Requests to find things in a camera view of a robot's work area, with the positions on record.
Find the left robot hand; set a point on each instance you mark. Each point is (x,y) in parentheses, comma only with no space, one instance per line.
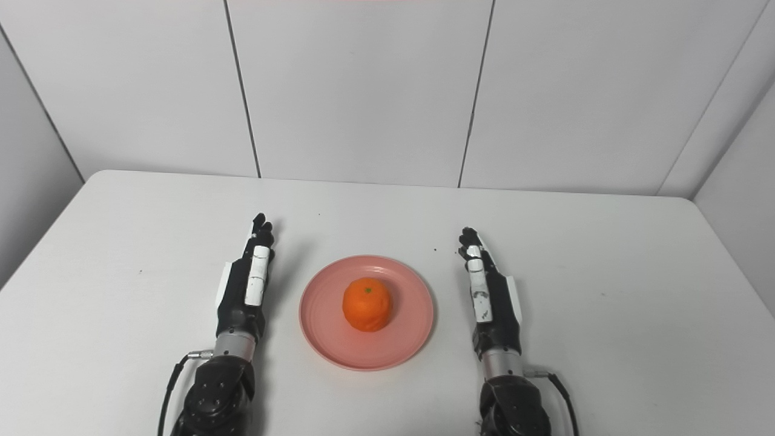
(245,290)

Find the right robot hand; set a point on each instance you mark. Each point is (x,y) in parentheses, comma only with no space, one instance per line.
(491,303)

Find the pink plate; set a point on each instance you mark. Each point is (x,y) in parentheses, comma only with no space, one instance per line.
(412,309)

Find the orange fruit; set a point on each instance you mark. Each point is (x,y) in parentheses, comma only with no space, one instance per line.
(367,304)

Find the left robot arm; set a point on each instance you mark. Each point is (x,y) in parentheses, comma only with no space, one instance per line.
(221,387)

